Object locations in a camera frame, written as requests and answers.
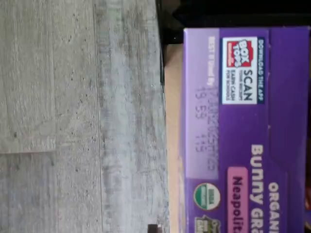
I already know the purple Annie's box pink label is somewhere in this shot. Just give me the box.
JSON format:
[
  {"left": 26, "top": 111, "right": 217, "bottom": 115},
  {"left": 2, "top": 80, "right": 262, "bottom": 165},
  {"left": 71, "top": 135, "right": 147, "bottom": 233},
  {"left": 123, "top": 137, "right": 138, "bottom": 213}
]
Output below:
[{"left": 182, "top": 27, "right": 311, "bottom": 233}]

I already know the wooden shelf board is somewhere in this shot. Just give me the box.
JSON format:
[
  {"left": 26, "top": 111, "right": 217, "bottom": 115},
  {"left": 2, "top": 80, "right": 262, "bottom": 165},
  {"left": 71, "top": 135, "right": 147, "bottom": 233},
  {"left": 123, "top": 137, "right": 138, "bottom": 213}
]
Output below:
[{"left": 163, "top": 43, "right": 186, "bottom": 233}]

